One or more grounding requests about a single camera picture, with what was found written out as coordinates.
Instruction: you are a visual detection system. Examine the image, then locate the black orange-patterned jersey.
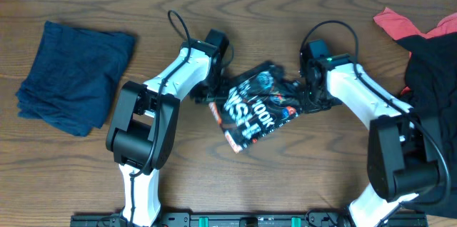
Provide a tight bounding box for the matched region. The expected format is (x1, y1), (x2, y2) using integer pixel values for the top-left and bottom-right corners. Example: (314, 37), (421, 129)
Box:
(209, 61), (303, 153)

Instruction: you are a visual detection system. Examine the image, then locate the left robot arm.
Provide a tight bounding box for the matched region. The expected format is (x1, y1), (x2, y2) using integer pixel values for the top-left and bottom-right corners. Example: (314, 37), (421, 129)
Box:
(106, 42), (228, 226)

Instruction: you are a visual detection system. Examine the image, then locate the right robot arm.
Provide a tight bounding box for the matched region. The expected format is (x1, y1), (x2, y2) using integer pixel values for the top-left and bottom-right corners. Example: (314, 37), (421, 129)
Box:
(301, 59), (451, 226)

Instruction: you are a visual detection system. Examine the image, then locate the red garment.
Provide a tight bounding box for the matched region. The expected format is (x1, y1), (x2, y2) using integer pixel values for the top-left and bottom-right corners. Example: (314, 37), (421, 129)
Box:
(373, 8), (456, 96)

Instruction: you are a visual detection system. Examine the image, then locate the black garment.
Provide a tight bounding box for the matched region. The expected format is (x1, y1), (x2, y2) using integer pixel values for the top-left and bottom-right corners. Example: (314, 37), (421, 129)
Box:
(396, 33), (456, 218)

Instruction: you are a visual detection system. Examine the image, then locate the folded dark blue cloth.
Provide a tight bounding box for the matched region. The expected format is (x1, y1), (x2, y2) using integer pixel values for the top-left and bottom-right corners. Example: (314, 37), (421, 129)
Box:
(16, 21), (136, 136)

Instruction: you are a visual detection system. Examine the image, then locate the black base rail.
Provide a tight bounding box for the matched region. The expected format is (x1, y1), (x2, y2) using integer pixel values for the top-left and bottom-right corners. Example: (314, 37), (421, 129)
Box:
(69, 211), (428, 227)

